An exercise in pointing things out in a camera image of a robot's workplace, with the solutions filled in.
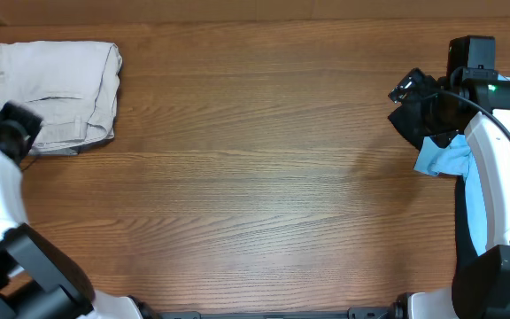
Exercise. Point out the folded grey cloth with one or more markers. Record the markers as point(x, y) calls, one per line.
point(71, 151)

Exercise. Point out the beige khaki shorts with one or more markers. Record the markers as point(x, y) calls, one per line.
point(72, 85)

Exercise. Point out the light blue printed t-shirt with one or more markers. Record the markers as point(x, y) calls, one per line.
point(435, 161)

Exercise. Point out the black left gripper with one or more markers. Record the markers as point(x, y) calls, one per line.
point(34, 120)

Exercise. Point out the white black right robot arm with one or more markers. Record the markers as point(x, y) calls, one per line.
point(482, 288)

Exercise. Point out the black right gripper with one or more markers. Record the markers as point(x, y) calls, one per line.
point(440, 133)

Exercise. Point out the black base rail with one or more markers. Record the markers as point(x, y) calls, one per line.
point(351, 313)

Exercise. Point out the black garment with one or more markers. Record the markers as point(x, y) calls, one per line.
point(483, 188)

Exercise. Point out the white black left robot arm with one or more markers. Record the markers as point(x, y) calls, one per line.
point(37, 280)

